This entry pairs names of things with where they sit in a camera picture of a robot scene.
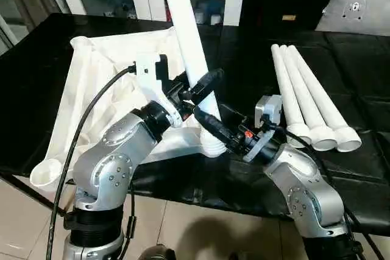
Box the white plastic table leg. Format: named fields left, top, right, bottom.
left=160, top=0, right=228, bottom=159
left=278, top=44, right=336, bottom=151
left=286, top=45, right=363, bottom=153
left=270, top=44, right=313, bottom=149

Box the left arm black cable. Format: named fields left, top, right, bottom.
left=45, top=61, right=138, bottom=260

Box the black table frame leg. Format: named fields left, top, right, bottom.
left=0, top=168, right=69, bottom=216

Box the thin black cable with ferrite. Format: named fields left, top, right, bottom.
left=124, top=189, right=138, bottom=260

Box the black work mat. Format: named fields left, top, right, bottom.
left=0, top=12, right=390, bottom=221

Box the left robot leg dark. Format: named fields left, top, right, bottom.
left=138, top=244, right=176, bottom=260

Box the white plastic table top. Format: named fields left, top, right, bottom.
left=29, top=26, right=228, bottom=187

